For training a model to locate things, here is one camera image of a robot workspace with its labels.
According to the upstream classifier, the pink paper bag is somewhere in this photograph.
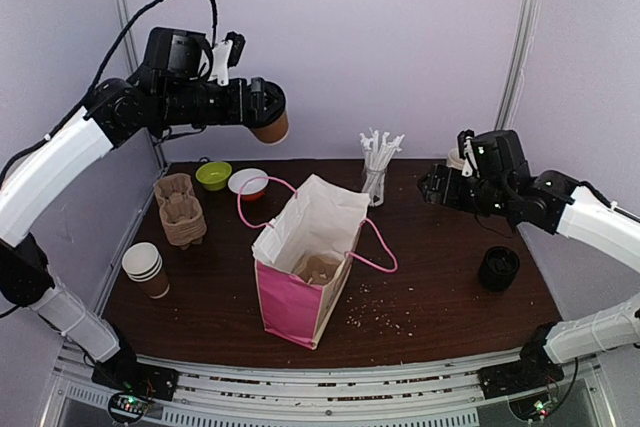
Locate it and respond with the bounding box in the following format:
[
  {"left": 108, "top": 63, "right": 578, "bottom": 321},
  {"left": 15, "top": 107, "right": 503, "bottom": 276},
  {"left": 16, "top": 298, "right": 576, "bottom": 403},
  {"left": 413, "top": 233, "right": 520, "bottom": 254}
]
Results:
[{"left": 236, "top": 174, "right": 398, "bottom": 350}]

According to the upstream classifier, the stack of black lids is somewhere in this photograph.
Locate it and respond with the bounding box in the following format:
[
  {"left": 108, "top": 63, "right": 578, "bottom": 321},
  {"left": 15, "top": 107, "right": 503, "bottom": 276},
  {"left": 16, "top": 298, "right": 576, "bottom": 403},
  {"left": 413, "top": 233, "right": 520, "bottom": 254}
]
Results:
[{"left": 477, "top": 246, "right": 520, "bottom": 292}]

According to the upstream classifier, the black cup lid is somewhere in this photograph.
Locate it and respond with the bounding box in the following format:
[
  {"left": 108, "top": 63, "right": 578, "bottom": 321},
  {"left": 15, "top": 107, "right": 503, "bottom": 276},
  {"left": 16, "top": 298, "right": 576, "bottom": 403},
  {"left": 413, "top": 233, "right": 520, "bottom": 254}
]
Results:
[{"left": 247, "top": 78, "right": 286, "bottom": 129}]

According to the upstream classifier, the front aluminium rail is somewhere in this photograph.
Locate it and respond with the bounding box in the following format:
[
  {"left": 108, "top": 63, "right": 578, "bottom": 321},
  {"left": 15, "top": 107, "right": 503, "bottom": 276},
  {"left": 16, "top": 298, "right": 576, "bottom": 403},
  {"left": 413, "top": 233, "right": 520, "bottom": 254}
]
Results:
[{"left": 35, "top": 345, "right": 621, "bottom": 426}]

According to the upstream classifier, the white ceramic mug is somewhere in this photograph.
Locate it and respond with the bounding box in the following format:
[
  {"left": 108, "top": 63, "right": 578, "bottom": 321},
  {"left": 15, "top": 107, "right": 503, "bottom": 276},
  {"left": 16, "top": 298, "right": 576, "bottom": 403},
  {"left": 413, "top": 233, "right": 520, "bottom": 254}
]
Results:
[{"left": 446, "top": 147, "right": 466, "bottom": 171}]

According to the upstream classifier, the single cardboard cup carrier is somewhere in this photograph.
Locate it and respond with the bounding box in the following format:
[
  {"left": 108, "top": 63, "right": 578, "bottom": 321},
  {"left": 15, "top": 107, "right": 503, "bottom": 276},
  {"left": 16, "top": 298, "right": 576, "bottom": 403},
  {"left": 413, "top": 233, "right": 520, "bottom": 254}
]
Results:
[{"left": 293, "top": 255, "right": 340, "bottom": 285}]

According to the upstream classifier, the green bowl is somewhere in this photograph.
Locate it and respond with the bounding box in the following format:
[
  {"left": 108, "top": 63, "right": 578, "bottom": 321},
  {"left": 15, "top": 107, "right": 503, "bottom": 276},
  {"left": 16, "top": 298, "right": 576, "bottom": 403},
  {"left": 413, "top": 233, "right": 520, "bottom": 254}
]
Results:
[{"left": 195, "top": 161, "right": 233, "bottom": 192}]

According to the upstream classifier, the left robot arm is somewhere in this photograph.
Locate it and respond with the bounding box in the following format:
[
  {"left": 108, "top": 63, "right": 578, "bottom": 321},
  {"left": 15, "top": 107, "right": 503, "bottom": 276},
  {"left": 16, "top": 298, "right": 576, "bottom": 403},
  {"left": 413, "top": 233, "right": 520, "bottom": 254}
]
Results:
[{"left": 1, "top": 27, "right": 288, "bottom": 391}]

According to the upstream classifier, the brown paper coffee cup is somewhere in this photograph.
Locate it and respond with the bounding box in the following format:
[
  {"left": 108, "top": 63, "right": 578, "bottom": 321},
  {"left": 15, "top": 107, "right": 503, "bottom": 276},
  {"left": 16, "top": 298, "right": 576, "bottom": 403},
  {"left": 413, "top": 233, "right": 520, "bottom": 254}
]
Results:
[{"left": 250, "top": 110, "right": 289, "bottom": 145}]

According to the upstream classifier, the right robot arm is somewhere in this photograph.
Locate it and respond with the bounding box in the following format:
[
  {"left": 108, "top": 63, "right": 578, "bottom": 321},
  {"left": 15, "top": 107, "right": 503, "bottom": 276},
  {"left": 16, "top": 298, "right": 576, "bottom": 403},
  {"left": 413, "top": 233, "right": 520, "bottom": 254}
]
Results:
[{"left": 418, "top": 130, "right": 639, "bottom": 389}]

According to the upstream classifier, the glass with wrapped straws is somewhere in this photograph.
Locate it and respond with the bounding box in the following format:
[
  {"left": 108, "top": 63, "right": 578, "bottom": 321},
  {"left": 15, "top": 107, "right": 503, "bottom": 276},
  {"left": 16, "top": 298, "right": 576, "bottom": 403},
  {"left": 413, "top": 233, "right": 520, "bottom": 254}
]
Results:
[{"left": 359, "top": 128, "right": 405, "bottom": 207}]

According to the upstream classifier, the left aluminium frame post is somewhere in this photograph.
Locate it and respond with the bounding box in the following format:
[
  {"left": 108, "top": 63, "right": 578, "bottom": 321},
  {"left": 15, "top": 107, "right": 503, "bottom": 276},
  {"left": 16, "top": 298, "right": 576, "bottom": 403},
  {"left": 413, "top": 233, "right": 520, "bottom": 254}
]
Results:
[{"left": 114, "top": 0, "right": 167, "bottom": 170}]

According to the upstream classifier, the white and orange bowl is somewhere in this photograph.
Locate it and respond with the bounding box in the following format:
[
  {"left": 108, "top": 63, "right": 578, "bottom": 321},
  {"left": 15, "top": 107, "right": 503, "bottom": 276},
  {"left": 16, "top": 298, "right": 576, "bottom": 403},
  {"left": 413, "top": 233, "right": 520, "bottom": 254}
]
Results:
[{"left": 227, "top": 168, "right": 269, "bottom": 201}]

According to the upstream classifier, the stack of paper cups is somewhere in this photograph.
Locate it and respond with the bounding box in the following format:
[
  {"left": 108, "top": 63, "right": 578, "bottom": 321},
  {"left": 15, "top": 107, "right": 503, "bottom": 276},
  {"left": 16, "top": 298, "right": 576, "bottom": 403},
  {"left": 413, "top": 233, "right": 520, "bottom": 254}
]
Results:
[{"left": 121, "top": 242, "right": 170, "bottom": 299}]

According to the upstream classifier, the aluminium frame post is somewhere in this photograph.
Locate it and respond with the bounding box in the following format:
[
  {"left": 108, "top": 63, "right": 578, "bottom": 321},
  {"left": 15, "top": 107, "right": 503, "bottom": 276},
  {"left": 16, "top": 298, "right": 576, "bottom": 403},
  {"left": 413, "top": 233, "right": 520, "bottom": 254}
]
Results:
[
  {"left": 494, "top": 0, "right": 540, "bottom": 130},
  {"left": 114, "top": 0, "right": 167, "bottom": 170}
]

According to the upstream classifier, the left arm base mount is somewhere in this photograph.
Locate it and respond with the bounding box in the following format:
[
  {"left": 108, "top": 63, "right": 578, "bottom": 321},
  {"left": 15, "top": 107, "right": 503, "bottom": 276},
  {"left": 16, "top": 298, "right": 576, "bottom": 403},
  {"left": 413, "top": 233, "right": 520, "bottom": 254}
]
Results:
[{"left": 91, "top": 352, "right": 179, "bottom": 401}]

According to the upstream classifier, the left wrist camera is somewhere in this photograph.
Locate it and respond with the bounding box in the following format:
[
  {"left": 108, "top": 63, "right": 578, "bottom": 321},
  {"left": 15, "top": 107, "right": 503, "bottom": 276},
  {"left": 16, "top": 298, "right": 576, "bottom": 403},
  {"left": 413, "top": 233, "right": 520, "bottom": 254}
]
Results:
[{"left": 209, "top": 31, "right": 246, "bottom": 87}]

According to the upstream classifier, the right aluminium frame post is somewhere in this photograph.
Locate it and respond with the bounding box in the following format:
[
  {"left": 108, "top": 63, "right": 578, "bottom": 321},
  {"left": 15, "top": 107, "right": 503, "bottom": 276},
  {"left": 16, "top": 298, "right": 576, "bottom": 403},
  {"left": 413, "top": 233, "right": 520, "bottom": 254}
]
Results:
[{"left": 494, "top": 0, "right": 540, "bottom": 130}]

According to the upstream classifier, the cardboard cup carrier stack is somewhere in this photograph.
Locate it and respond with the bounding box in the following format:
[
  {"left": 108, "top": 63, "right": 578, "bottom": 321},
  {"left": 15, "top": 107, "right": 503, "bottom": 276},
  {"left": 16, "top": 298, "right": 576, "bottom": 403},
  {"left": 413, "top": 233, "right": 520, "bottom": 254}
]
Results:
[{"left": 154, "top": 173, "right": 207, "bottom": 250}]

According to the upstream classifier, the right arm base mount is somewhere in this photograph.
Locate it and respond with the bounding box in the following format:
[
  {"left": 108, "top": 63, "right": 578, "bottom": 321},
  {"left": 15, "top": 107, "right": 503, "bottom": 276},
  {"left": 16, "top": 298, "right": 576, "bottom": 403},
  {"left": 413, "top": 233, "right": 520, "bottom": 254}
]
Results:
[{"left": 478, "top": 356, "right": 564, "bottom": 399}]

